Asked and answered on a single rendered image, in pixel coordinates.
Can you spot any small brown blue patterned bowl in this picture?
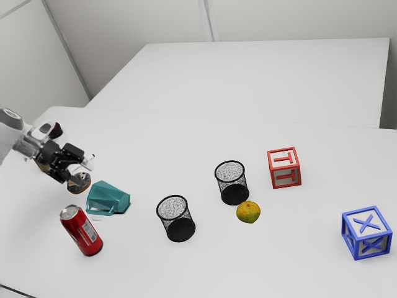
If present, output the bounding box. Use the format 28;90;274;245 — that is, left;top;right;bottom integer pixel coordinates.
66;172;92;196

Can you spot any teal faceted mug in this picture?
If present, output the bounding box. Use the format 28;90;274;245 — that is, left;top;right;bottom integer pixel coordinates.
85;180;132;217

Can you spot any blue letter block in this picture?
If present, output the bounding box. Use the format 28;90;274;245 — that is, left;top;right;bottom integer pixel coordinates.
341;205;393;261

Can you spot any dark maroon round object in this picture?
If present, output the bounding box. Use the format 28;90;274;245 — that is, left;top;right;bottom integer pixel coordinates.
49;122;64;140

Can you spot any black mesh pen holder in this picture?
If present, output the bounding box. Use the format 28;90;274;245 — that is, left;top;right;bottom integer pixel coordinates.
156;194;197;243
213;160;251;206

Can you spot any red letter block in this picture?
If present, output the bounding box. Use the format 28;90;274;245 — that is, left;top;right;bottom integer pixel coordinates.
266;146;303;189

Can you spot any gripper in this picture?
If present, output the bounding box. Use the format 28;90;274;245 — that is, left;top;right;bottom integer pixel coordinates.
35;140;96;185

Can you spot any orange green citrus fruit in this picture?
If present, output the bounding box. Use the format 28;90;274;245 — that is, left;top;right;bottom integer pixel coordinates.
236;200;262;224

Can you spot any red soda can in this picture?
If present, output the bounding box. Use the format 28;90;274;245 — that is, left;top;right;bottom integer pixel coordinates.
59;204;104;257

